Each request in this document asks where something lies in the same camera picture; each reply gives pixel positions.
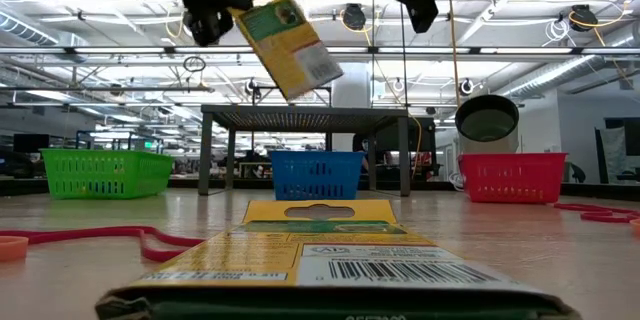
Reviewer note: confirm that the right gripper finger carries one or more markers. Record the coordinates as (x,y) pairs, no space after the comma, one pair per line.
(424,10)

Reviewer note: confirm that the yellow crayon box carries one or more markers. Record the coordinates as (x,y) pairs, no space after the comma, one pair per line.
(320,260)
(290,45)

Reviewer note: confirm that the black office chair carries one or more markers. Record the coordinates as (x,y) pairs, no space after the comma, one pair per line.
(576,172)

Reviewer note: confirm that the small ceiling reel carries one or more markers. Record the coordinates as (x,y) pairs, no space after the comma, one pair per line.
(466,86)
(252,87)

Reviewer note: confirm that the grey perforated metal shelf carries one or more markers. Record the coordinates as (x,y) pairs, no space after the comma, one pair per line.
(300,110)

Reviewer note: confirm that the person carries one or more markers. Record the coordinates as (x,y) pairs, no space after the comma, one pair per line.
(361,142)

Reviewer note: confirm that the green plastic basket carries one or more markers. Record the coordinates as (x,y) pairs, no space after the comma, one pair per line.
(100,157)

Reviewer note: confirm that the blue plastic basket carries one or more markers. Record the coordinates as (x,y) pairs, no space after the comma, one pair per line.
(315,160)

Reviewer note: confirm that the red plastic basket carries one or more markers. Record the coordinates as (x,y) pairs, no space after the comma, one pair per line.
(512,162)

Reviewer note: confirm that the black monitor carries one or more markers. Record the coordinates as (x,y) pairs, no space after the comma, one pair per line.
(31,142)

